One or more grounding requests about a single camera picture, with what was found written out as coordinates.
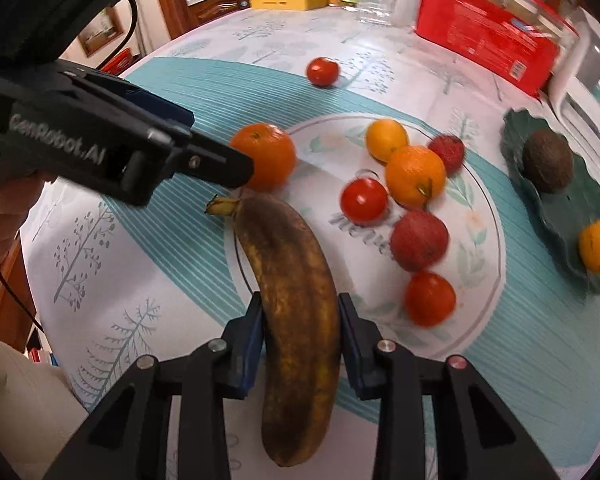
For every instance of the white sterilizer appliance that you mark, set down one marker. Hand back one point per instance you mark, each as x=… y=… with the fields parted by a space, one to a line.
x=574 y=89

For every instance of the small yellow kumquat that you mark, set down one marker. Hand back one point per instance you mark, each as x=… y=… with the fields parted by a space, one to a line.
x=383 y=137

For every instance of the red jar gift box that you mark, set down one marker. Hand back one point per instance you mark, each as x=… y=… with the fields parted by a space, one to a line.
x=522 y=41

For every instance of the cherry tomato plate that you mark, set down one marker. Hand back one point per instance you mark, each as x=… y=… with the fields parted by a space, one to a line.
x=429 y=299
x=364 y=201

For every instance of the cherry tomato plate bottom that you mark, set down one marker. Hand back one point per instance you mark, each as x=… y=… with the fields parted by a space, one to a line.
x=429 y=299

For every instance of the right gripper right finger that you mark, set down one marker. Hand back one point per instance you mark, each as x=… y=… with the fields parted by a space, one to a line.
x=477 y=435

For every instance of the red lychee top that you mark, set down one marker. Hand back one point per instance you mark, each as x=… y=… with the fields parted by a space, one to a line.
x=450 y=149

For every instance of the yellow box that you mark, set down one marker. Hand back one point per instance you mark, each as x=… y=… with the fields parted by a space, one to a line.
x=288 y=5

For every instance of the white floral plate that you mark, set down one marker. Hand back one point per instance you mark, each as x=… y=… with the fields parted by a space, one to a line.
x=331 y=152

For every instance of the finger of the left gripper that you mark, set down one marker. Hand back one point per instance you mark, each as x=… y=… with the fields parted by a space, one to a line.
x=205 y=159

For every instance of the dark avocado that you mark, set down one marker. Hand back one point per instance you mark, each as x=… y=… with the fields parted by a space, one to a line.
x=547 y=161

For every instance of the person left hand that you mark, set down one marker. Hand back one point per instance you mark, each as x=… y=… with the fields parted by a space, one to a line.
x=17 y=197

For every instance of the white squeeze bottle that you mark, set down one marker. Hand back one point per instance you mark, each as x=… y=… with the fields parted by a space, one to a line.
x=402 y=13

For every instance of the large yellow orange fruit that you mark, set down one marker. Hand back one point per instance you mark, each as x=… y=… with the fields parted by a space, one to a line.
x=589 y=247

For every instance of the cherry tomato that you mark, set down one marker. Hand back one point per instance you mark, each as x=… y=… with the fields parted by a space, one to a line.
x=322 y=72

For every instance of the brown overripe banana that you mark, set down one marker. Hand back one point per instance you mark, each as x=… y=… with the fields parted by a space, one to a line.
x=300 y=304

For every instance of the orange mandarin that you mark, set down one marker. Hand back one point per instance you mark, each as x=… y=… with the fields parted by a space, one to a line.
x=414 y=176
x=273 y=154

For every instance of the red lychee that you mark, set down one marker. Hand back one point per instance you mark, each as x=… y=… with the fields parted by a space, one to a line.
x=418 y=240
x=450 y=149

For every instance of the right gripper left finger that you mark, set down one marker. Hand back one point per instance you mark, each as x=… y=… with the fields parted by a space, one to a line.
x=126 y=436

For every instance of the clear drinking glass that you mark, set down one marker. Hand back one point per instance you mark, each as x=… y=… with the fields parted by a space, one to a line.
x=374 y=11

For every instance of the tree pattern tablecloth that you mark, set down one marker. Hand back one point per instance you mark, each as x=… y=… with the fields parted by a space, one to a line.
x=113 y=282

